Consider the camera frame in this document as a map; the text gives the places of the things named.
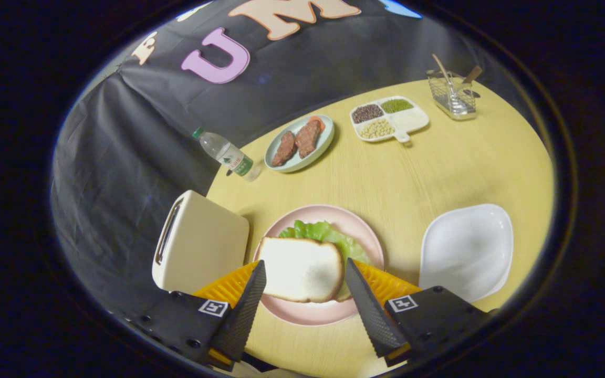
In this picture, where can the pink round plate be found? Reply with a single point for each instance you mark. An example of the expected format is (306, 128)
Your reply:
(334, 212)

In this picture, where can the plain white bread slice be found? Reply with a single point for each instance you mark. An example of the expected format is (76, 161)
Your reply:
(300, 270)

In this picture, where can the white square plate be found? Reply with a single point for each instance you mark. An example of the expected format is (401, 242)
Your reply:
(465, 252)

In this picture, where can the clear plastic water bottle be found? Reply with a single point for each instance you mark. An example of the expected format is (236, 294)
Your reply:
(226, 153)

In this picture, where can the pale green oval plate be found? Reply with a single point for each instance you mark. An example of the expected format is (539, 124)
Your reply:
(321, 149)

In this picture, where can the orange carrot slice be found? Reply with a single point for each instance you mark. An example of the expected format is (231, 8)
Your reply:
(319, 122)

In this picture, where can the brown meat patty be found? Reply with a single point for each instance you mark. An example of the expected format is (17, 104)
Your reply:
(284, 149)
(308, 139)

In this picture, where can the pile of green beans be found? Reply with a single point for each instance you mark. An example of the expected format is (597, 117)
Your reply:
(397, 105)

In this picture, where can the white divided dish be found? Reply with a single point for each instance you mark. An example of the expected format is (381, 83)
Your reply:
(410, 121)

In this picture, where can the cream toaster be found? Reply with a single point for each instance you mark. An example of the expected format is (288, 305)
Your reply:
(202, 247)

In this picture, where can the pile of pale soybeans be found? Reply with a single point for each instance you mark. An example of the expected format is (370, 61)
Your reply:
(377, 128)

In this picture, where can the green lettuce leaf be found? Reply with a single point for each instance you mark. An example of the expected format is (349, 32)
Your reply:
(334, 239)

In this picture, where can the pile of dark beans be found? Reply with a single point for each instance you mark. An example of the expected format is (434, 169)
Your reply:
(367, 113)

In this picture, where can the black backdrop cloth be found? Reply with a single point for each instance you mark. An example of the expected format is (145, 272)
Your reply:
(124, 157)

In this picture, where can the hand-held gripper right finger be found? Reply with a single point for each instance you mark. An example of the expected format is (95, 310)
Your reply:
(371, 315)

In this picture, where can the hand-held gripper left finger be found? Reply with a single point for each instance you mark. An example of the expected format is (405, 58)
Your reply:
(237, 315)

